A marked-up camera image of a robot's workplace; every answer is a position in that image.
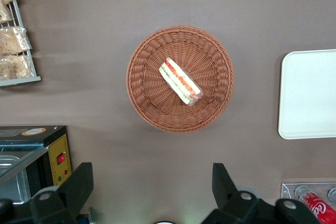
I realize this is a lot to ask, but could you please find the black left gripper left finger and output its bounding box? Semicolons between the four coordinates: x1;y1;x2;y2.
29;162;94;224

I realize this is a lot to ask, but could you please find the stainless steel pan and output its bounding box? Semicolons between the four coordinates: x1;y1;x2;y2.
0;155;33;205

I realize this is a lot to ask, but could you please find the brown round wicker basket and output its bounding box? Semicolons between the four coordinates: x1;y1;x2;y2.
125;24;235;134

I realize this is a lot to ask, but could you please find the clear acrylic bottle rack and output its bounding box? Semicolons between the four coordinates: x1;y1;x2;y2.
280;182;336;224

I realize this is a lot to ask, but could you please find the triangle sandwich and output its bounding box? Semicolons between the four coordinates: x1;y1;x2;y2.
158;56;204;108

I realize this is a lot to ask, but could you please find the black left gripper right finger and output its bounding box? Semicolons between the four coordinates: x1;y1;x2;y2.
202;163;264;224

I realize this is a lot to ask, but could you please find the cream rectangular plastic tray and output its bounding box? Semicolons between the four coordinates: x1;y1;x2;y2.
277;49;336;140

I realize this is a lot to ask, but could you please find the black glass food warmer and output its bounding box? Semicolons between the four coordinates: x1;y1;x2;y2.
0;125;73;206

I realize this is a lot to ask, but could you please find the red cola bottle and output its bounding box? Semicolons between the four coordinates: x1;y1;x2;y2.
295;185;336;224

